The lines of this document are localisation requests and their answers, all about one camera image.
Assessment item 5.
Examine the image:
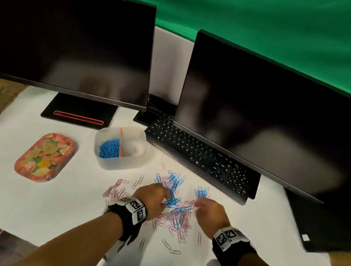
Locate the person's left hand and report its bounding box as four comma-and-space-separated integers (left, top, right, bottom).
129, 179, 173, 224

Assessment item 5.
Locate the person's right hand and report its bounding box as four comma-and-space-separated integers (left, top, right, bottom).
190, 196, 235, 242

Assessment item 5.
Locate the pile of blue pink paperclips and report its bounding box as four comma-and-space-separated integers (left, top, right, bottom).
95, 154, 215, 260

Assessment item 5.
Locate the translucent plastic container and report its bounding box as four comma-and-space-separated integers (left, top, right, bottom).
90, 122, 150, 175

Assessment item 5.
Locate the sorted blue clips heap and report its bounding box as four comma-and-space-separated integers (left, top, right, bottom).
98, 136, 122, 161

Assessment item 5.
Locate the floral patterned oval tray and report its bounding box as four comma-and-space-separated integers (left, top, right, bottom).
12, 128, 78, 187

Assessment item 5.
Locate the person's left forearm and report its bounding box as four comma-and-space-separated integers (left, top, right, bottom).
9, 198, 126, 266

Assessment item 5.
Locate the black keyboard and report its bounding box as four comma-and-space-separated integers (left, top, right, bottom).
136, 111, 268, 207

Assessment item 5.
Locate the plain black monitor base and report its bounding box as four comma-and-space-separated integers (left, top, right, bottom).
132, 92, 180, 131

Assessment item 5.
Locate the black red-lined monitor base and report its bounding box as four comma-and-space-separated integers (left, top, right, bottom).
39, 90, 118, 132

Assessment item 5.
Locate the black computer monitor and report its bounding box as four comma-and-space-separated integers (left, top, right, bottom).
164, 27, 351, 209
0, 0, 164, 113

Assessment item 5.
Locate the black laptop with sticker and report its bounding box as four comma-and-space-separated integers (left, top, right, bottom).
275, 187, 351, 259

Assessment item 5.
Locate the white table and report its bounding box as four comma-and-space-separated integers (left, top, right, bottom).
0, 80, 351, 266

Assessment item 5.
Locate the white divider panel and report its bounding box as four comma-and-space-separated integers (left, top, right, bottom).
143, 25, 198, 107

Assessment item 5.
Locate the green backdrop cloth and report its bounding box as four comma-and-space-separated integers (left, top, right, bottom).
9, 0, 351, 107

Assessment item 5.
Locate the black marker wrist strap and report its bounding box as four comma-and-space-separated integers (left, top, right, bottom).
208, 224, 261, 266
99, 193, 150, 248

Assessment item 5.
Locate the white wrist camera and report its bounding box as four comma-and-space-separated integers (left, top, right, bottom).
104, 239, 127, 264

